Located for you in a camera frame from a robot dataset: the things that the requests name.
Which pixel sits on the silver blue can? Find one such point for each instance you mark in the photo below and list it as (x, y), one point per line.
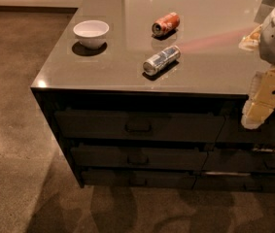
(160, 60)

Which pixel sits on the white bowl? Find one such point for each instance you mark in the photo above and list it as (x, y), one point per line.
(91, 33)

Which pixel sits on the dark drawer cabinet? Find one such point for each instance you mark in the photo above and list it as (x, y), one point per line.
(160, 103)

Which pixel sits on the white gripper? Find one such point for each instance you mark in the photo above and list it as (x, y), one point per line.
(261, 102)

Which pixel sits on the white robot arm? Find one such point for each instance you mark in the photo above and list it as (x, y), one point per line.
(266, 46)

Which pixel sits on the orange soda can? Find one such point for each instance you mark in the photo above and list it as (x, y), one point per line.
(164, 25)

